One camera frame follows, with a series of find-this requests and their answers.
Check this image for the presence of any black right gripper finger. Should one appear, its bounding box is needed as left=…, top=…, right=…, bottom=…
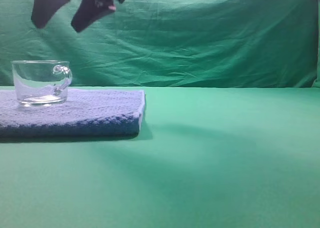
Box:
left=71, top=0, right=116, bottom=33

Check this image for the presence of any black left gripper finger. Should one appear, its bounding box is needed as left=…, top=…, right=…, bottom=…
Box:
left=31, top=0, right=70, bottom=29

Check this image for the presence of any transparent glass cup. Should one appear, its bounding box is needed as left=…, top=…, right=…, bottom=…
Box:
left=11, top=60, right=73, bottom=107

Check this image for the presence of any folded blue towel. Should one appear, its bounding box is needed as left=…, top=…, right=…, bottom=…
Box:
left=0, top=88, right=146, bottom=139

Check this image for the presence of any green backdrop cloth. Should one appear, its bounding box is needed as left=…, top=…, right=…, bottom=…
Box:
left=0, top=0, right=319, bottom=88

